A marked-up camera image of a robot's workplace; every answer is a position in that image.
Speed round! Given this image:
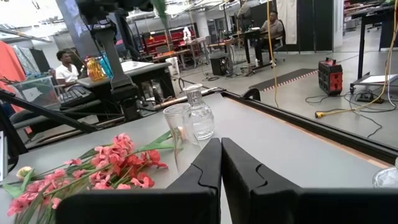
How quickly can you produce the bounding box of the white curtain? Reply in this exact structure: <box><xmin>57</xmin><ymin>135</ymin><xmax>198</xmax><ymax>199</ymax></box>
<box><xmin>276</xmin><ymin>0</ymin><xmax>298</xmax><ymax>45</ymax></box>

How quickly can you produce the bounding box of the black power strip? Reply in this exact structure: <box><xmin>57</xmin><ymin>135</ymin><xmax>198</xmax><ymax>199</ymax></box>
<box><xmin>355</xmin><ymin>92</ymin><xmax>385</xmax><ymax>105</ymax></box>

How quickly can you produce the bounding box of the red artificial flower bunch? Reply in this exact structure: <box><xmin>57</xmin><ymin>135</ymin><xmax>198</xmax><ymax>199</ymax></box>
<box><xmin>113</xmin><ymin>149</ymin><xmax>169</xmax><ymax>190</ymax></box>

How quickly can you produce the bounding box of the yellow cable with plug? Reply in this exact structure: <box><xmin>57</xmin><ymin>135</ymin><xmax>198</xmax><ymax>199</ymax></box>
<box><xmin>315</xmin><ymin>0</ymin><xmax>398</xmax><ymax>119</ymax></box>

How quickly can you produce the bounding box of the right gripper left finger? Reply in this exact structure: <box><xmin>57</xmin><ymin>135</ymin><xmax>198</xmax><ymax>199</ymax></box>
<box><xmin>55</xmin><ymin>138</ymin><xmax>223</xmax><ymax>224</ymax></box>

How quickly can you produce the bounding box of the clear plastic bin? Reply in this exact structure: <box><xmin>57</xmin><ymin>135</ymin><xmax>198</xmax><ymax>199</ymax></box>
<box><xmin>8</xmin><ymin>75</ymin><xmax>62</xmax><ymax>110</ymax></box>

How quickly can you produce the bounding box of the black striped-edge floor mat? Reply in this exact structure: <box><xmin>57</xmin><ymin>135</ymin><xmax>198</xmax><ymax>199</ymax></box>
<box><xmin>248</xmin><ymin>68</ymin><xmax>320</xmax><ymax>93</ymax></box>

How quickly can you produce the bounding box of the office desk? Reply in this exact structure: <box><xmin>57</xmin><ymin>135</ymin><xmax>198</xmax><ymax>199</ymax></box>
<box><xmin>206</xmin><ymin>27</ymin><xmax>271</xmax><ymax>72</ymax></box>

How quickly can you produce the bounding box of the long yellow hanging cable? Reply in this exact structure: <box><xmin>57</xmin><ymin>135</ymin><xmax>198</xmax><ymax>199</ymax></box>
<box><xmin>266</xmin><ymin>0</ymin><xmax>280</xmax><ymax>108</ymax></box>

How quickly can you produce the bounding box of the orange cloth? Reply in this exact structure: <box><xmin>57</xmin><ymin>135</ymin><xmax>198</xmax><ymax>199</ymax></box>
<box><xmin>0</xmin><ymin>40</ymin><xmax>28</xmax><ymax>113</ymax></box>

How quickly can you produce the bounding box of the grey side desk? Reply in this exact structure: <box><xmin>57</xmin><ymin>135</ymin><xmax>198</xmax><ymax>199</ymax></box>
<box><xmin>76</xmin><ymin>60</ymin><xmax>177</xmax><ymax>100</ymax></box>

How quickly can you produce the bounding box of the yellow plastic bottle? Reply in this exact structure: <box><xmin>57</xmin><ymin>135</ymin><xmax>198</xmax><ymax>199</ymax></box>
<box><xmin>86</xmin><ymin>57</ymin><xmax>106</xmax><ymax>82</ymax></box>

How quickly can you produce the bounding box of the red shelving unit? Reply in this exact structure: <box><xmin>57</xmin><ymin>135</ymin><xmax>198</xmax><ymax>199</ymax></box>
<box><xmin>141</xmin><ymin>27</ymin><xmax>197</xmax><ymax>57</ymax></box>

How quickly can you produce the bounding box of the person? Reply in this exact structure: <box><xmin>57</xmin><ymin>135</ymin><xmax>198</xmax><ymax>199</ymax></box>
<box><xmin>254</xmin><ymin>11</ymin><xmax>285</xmax><ymax>65</ymax></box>
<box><xmin>55</xmin><ymin>50</ymin><xmax>82</xmax><ymax>91</ymax></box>

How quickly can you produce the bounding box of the smooth tall glass vase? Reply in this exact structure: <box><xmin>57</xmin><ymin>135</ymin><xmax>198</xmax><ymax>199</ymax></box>
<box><xmin>162</xmin><ymin>103</ymin><xmax>203</xmax><ymax>177</ymax></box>

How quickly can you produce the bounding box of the red black power box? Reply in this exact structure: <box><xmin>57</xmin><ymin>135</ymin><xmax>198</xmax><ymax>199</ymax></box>
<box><xmin>317</xmin><ymin>57</ymin><xmax>344</xmax><ymax>96</ymax></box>

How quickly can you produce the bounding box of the blue plastic bottle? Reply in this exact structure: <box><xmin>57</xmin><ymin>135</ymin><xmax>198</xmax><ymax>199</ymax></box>
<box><xmin>98</xmin><ymin>55</ymin><xmax>114</xmax><ymax>78</ymax></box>

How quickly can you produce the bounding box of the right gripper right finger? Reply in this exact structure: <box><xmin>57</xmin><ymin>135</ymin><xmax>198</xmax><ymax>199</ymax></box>
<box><xmin>221</xmin><ymin>138</ymin><xmax>398</xmax><ymax>224</ymax></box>

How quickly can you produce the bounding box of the black backlit keyboard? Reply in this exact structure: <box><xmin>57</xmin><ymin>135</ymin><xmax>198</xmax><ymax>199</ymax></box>
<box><xmin>58</xmin><ymin>86</ymin><xmax>96</xmax><ymax>108</ymax></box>

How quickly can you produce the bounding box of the white waste bin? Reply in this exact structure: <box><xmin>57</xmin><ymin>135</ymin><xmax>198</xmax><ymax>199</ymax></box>
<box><xmin>165</xmin><ymin>57</ymin><xmax>180</xmax><ymax>77</ymax></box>

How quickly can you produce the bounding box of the black speaker box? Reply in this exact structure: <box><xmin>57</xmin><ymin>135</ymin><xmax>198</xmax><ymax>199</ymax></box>
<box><xmin>209</xmin><ymin>52</ymin><xmax>231</xmax><ymax>77</ymax></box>

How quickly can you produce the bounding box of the round ribbed glass vase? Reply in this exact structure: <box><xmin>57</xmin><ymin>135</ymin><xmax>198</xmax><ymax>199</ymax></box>
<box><xmin>372</xmin><ymin>166</ymin><xmax>398</xmax><ymax>189</ymax></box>

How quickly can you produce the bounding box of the textured narrow-neck glass vase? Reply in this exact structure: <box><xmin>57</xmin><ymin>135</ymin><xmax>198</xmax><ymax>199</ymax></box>
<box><xmin>182</xmin><ymin>83</ymin><xmax>215</xmax><ymax>141</ymax></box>

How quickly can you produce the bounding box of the black partition panel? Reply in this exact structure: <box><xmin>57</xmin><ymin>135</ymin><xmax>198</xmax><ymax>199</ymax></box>
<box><xmin>297</xmin><ymin>0</ymin><xmax>333</xmax><ymax>52</ymax></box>

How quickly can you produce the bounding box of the black workbench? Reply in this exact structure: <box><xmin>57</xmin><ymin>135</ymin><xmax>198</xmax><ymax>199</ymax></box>
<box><xmin>343</xmin><ymin>0</ymin><xmax>398</xmax><ymax>96</ymax></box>

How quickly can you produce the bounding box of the black curved bracket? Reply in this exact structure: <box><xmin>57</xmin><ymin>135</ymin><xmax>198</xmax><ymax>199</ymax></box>
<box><xmin>241</xmin><ymin>88</ymin><xmax>262</xmax><ymax>102</ymax></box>

